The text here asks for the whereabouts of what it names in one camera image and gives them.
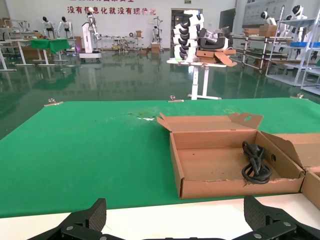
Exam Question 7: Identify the black door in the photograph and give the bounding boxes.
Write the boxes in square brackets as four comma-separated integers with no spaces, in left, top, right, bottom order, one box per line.
[219,8,237,32]

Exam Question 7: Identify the white standing desk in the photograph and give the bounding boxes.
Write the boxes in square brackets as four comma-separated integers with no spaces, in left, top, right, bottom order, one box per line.
[166,58,228,101]

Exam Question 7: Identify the black white robot torso shell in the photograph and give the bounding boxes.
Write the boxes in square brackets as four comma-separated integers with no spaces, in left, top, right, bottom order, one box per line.
[197,26,235,51]

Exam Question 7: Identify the table with green cloth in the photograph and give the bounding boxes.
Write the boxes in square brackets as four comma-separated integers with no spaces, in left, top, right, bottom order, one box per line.
[29,38,71,66]

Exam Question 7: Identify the white humanoid robot black head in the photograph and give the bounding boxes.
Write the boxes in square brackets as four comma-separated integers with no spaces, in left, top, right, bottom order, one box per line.
[259,11,277,26]
[57,16,74,39]
[41,16,55,39]
[291,4,309,21]

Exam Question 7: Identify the white kiosk robot stand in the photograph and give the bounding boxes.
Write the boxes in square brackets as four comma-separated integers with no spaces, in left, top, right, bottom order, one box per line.
[79,6,103,60]

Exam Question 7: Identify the stacked white robot shells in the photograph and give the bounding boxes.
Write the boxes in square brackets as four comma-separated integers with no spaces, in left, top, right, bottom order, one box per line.
[172,9,205,61]

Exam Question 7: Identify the flat cardboard boxes pile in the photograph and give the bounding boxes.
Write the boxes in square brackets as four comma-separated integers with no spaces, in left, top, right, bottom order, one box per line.
[195,48,238,68]

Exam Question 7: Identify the tube frame storage rack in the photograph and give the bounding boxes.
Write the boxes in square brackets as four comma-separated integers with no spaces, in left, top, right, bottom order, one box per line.
[231,33,293,73]

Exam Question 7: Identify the long metal workbench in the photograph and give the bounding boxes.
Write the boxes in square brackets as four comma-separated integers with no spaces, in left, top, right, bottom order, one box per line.
[99,33,146,55]

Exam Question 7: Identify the brown cardboard box on rack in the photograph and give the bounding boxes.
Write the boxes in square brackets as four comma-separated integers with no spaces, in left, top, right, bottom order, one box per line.
[258,24,278,38]

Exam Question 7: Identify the wall display board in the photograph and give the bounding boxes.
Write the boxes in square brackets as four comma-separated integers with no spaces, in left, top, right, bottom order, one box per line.
[241,0,283,27]

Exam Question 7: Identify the black power cable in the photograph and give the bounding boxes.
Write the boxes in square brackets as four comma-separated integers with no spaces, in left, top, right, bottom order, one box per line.
[241,141,274,185]

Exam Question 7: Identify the blue plastic bin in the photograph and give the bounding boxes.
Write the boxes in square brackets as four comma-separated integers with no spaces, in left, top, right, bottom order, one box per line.
[289,41,320,49]

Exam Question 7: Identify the open cardboard box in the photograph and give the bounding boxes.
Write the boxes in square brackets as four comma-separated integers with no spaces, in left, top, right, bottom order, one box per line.
[156,112,306,200]
[259,131,320,210]

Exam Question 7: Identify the white metal shelf rack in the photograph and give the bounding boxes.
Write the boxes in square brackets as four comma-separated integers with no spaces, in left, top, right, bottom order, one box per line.
[264,4,320,90]

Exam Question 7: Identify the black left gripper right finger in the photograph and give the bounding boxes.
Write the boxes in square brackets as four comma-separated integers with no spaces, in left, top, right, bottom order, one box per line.
[239,195,320,240]

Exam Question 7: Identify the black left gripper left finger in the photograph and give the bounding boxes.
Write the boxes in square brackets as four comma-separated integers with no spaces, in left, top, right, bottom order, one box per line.
[27,198,111,240]

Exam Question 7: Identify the small white robot on stand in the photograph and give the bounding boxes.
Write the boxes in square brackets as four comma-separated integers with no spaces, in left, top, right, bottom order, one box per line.
[151,16,165,52]

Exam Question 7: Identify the green table mat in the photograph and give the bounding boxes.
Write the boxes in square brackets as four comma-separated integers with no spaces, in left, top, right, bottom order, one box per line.
[0,97,320,219]

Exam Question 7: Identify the right open cardboard box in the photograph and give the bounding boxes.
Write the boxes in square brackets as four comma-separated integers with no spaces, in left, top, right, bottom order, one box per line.
[259,131,320,210]

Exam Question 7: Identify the left open cardboard box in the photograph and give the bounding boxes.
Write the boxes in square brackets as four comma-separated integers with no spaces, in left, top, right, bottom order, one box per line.
[156,112,306,200]

